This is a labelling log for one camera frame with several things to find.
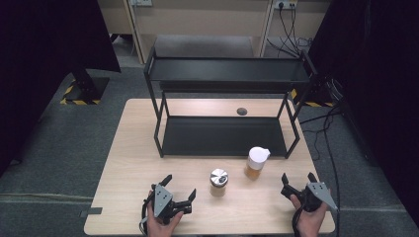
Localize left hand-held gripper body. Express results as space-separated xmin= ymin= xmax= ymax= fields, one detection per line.
xmin=142 ymin=183 xmax=193 ymax=225

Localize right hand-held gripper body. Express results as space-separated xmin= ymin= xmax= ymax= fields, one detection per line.
xmin=281 ymin=182 xmax=339 ymax=213

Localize glass jar with silver lid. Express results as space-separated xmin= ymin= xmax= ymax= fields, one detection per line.
xmin=209 ymin=168 xmax=229 ymax=198

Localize glass bottle with white lid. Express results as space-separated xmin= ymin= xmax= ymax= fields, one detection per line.
xmin=243 ymin=146 xmax=272 ymax=181

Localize black metal two-tier shelf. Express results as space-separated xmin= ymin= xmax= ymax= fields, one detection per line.
xmin=142 ymin=45 xmax=319 ymax=160

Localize person's left hand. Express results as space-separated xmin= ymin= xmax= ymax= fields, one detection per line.
xmin=146 ymin=209 xmax=185 ymax=237

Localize person's right hand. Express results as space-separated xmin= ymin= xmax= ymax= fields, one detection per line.
xmin=289 ymin=196 xmax=329 ymax=237

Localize grey floor tape strip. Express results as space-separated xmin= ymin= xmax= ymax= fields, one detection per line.
xmin=79 ymin=206 xmax=104 ymax=218

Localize black stand with striped base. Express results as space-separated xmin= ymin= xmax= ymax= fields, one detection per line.
xmin=290 ymin=73 xmax=336 ymax=109
xmin=59 ymin=67 xmax=111 ymax=107

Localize black curtain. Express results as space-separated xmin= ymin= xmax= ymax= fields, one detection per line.
xmin=0 ymin=0 xmax=122 ymax=177
xmin=306 ymin=0 xmax=419 ymax=228

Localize left hand-held gripper cable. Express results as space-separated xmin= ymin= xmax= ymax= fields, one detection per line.
xmin=138 ymin=197 xmax=152 ymax=237

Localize hand-held gripper cable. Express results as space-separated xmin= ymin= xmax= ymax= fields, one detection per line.
xmin=138 ymin=197 xmax=152 ymax=237
xmin=292 ymin=205 xmax=304 ymax=237

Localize black floor cables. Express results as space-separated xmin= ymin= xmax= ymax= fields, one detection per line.
xmin=298 ymin=104 xmax=344 ymax=237

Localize right hand-held gripper cable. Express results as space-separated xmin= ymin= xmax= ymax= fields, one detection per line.
xmin=292 ymin=205 xmax=304 ymax=237

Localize black socket cables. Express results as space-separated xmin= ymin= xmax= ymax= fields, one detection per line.
xmin=266 ymin=3 xmax=314 ymax=59

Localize white wall socket with plugs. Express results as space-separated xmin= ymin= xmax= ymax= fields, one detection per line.
xmin=273 ymin=0 xmax=298 ymax=11

